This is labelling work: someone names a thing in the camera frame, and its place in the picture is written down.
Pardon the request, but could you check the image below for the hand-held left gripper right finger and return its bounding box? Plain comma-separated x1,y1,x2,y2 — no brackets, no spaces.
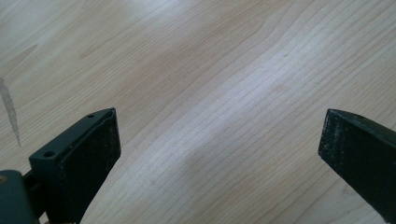
318,108,396,224

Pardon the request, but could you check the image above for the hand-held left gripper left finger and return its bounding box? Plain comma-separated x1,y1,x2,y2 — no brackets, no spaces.
28,107,122,224

